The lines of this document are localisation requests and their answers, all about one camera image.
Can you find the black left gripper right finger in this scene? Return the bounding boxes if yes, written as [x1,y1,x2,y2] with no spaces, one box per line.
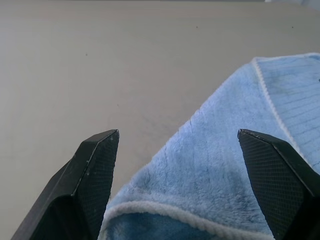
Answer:
[237,128,320,240]

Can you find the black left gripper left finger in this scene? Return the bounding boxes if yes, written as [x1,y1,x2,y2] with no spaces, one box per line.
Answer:
[10,129,120,240]

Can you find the light blue fluffy towel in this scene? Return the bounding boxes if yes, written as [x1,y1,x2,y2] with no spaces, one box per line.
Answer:
[96,52,320,240]

